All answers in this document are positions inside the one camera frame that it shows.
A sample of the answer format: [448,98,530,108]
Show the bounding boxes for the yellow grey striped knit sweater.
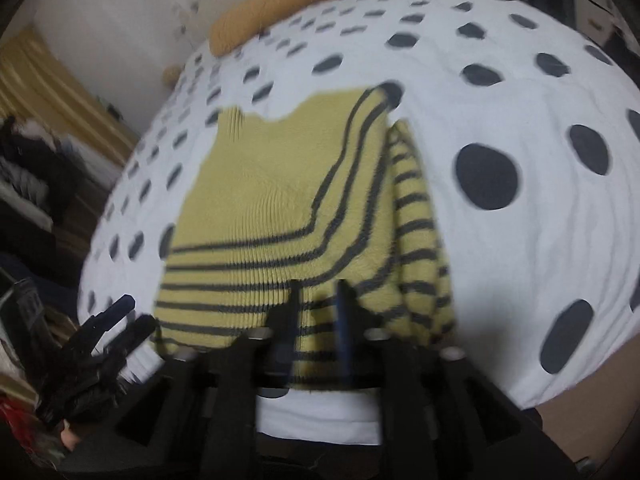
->
[153,81,454,390]

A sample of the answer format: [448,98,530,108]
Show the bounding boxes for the person's left hand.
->
[60,420,82,451]

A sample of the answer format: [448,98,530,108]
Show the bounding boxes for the white black-dotted bed cover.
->
[77,0,640,447]

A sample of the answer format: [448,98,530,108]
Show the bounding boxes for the yellow curtain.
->
[1,25,137,166]

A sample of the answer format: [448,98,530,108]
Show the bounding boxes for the brown round plush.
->
[162,65,182,89]

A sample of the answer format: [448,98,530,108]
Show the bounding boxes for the white drawer cabinet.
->
[574,0,626,47]

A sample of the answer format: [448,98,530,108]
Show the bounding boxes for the orange fuzzy bolster pillow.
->
[208,0,326,58]

